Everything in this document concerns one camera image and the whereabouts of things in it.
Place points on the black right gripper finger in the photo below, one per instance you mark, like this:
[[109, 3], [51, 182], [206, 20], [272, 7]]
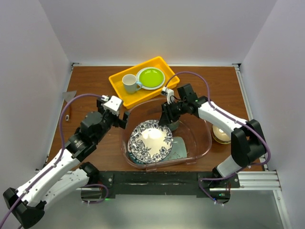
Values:
[[165, 108], [164, 119]]

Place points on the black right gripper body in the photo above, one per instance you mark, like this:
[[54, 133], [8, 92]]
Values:
[[176, 110]]

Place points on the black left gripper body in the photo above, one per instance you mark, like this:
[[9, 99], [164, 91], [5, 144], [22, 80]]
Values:
[[110, 119]]

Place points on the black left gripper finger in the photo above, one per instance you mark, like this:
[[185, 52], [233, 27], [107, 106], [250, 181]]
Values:
[[100, 107], [123, 122]]

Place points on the teal glazed ceramic mug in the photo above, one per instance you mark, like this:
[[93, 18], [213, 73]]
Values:
[[173, 126]]

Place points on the dark blue patterned plate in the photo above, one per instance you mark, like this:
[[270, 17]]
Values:
[[150, 142]]

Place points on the mint divided rectangular plate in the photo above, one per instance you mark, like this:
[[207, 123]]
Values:
[[178, 150]]

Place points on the dark green lettered plate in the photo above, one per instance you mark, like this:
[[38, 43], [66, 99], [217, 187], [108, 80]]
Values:
[[134, 159]]

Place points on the beige bowl with black rim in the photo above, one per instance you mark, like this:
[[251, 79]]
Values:
[[219, 134]]

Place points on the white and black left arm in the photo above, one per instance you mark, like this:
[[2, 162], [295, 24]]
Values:
[[23, 202]]

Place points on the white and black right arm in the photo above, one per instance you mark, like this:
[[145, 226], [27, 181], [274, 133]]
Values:
[[247, 139]]

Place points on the clear plastic bin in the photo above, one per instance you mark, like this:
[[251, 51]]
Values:
[[195, 133]]

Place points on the green plate white rim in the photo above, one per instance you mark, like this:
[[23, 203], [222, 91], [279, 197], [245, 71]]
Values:
[[151, 78]]

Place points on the yellow plastic tray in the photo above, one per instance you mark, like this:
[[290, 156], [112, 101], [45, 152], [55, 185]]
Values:
[[142, 95]]

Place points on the grey triangular scraper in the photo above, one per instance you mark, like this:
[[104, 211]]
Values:
[[68, 96]]

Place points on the yellow patterned bowl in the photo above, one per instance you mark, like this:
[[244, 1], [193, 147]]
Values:
[[223, 142]]

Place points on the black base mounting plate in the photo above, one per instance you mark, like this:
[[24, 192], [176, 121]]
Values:
[[197, 184]]

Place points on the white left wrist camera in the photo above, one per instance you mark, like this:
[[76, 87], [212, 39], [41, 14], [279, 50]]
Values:
[[112, 103]]

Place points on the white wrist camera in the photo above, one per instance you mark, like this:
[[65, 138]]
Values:
[[112, 103], [169, 94]]

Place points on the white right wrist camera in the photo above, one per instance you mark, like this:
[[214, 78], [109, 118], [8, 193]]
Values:
[[169, 94]]

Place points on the white mug blue handle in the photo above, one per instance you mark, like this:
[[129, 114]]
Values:
[[131, 83]]

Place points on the aluminium table frame rail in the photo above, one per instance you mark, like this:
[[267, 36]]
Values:
[[279, 200]]

